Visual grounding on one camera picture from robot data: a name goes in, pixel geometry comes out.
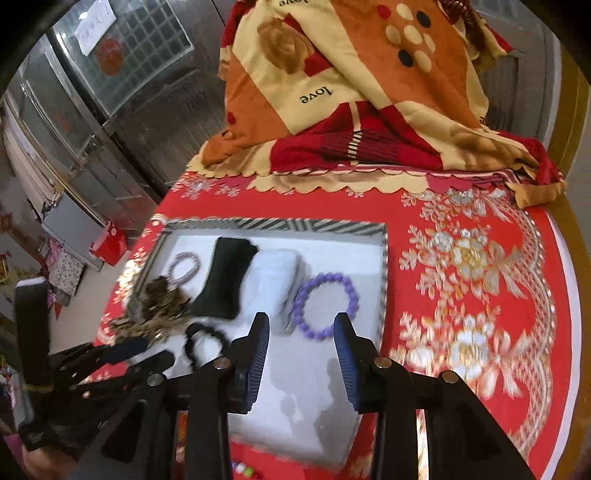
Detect black fuzzy hair clip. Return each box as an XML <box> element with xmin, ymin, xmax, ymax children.
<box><xmin>189</xmin><ymin>237</ymin><xmax>259</xmax><ymax>320</ymax></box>

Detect striped white tray box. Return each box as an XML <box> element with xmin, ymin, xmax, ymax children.
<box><xmin>124</xmin><ymin>217</ymin><xmax>388</xmax><ymax>471</ymax></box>

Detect purple round bead bracelet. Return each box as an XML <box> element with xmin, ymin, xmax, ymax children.
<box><xmin>291</xmin><ymin>271</ymin><xmax>361</xmax><ymax>341</ymax></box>

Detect orange red floral blanket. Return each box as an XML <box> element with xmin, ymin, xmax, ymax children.
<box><xmin>188</xmin><ymin>1</ymin><xmax>567</xmax><ymax>208</ymax></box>

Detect red floral embroidered tablecloth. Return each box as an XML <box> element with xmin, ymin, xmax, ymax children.
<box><xmin>96</xmin><ymin>173</ymin><xmax>582</xmax><ymax>479</ymax></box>

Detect silver beaded bracelet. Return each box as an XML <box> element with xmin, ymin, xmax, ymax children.
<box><xmin>165</xmin><ymin>251</ymin><xmax>202</xmax><ymax>286</ymax></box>

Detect red bag on floor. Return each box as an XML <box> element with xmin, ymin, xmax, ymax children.
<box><xmin>89</xmin><ymin>222</ymin><xmax>127</xmax><ymax>266</ymax></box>

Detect light blue fuzzy hair clip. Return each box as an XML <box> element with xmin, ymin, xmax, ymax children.
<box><xmin>239</xmin><ymin>249</ymin><xmax>304</xmax><ymax>334</ymax></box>

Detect metal glass door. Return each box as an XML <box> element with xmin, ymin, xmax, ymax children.
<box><xmin>2</xmin><ymin>1</ymin><xmax>231</xmax><ymax>240</ymax></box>

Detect black hair scrunchie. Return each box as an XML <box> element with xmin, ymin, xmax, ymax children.
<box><xmin>183</xmin><ymin>322</ymin><xmax>230</xmax><ymax>372</ymax></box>

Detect leopard print bow scrunchie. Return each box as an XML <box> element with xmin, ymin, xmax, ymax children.
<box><xmin>110</xmin><ymin>276</ymin><xmax>190</xmax><ymax>344</ymax></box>

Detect multicolour round bead bracelet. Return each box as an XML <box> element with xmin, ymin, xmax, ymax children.
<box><xmin>230</xmin><ymin>459</ymin><xmax>260</xmax><ymax>480</ymax></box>

